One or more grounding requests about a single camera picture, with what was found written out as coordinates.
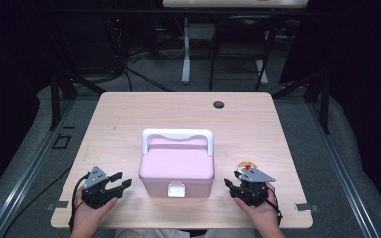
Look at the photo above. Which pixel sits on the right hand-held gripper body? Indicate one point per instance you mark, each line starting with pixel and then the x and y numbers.
pixel 254 191

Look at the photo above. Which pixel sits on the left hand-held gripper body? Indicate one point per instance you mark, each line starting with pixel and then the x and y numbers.
pixel 94 195

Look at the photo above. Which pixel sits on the pink storage box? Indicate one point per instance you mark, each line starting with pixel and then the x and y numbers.
pixel 177 163

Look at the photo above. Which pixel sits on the person's left hand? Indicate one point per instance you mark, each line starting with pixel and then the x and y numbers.
pixel 87 216

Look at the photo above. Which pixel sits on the person's right hand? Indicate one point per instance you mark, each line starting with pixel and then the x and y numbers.
pixel 264 214

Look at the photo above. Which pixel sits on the small round red-topped item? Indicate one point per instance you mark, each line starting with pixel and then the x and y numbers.
pixel 247 164

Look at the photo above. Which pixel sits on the black metal stand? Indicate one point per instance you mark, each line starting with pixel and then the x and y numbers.
pixel 325 99
pixel 54 99

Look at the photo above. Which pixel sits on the white desk with legs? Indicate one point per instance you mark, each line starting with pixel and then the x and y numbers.
pixel 186 49

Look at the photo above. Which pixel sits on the dark computer cabinet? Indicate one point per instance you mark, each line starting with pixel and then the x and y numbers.
pixel 89 43

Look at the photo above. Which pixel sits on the black chair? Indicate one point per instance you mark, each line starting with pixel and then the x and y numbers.
pixel 238 33

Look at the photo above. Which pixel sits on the aluminium floor rail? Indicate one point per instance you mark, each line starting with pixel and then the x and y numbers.
pixel 29 165
pixel 344 172

